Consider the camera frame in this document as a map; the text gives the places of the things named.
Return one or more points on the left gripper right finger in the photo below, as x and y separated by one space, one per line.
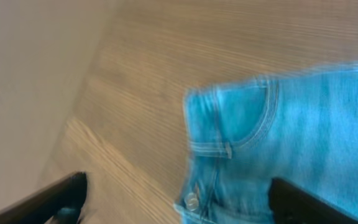
291 204

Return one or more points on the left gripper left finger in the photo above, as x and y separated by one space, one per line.
59 202

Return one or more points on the light blue denim jeans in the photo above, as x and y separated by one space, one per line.
299 126

